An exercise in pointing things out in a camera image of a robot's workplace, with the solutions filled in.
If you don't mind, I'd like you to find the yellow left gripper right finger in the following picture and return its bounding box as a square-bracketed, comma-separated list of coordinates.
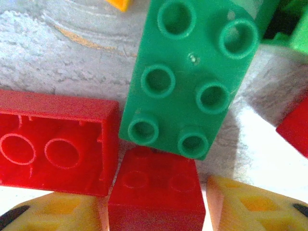
[206, 175, 308, 231]

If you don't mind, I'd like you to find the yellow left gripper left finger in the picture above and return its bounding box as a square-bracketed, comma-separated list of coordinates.
[0, 192, 111, 231]

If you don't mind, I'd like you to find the red lego brick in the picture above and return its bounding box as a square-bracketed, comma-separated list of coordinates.
[107, 146, 206, 231]
[0, 89, 121, 198]
[276, 93, 308, 159]

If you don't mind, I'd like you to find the green six-stud lego brick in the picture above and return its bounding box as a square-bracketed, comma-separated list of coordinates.
[118, 0, 260, 161]

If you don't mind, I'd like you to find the small green lego brick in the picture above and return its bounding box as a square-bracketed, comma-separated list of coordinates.
[261, 0, 308, 58]

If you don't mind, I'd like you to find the orange lego brick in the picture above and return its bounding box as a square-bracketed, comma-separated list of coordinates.
[105, 0, 132, 13]

